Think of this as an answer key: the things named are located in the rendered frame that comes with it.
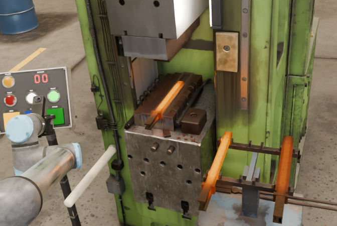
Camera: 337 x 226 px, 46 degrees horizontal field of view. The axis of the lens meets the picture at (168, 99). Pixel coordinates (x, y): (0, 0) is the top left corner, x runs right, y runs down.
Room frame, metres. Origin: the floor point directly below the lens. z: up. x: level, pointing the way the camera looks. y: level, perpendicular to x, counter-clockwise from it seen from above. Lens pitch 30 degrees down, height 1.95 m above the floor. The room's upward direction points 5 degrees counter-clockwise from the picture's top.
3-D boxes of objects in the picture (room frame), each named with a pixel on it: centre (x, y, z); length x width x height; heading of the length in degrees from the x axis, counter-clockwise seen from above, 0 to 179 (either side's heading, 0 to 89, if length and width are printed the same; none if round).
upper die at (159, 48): (1.71, -0.01, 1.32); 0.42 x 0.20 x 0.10; 155
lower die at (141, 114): (1.71, -0.01, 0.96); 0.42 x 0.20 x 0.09; 155
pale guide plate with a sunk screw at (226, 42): (1.51, -0.26, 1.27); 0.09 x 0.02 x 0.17; 65
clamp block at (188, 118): (1.50, -0.11, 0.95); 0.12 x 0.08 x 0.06; 155
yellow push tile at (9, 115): (1.56, 0.72, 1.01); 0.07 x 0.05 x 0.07; 90
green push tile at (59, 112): (1.56, 0.52, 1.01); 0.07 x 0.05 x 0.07; 90
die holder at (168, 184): (1.70, -0.06, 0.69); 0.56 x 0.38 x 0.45; 155
